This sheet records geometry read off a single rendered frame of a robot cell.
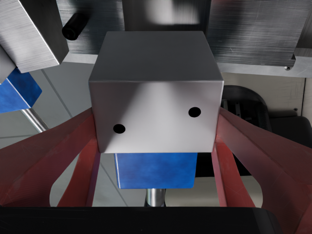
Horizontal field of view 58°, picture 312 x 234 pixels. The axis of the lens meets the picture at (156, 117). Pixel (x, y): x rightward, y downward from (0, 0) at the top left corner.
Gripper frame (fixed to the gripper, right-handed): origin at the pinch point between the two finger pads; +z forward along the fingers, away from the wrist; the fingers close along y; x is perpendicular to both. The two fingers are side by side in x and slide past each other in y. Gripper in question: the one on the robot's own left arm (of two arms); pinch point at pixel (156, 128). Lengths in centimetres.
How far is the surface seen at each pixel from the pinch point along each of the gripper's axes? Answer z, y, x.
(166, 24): 10.8, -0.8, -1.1
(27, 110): 14.8, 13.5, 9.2
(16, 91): 13.2, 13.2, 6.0
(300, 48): 8.5, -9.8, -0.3
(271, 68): 16.6, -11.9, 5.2
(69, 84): 115, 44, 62
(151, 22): 10.9, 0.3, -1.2
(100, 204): 133, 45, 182
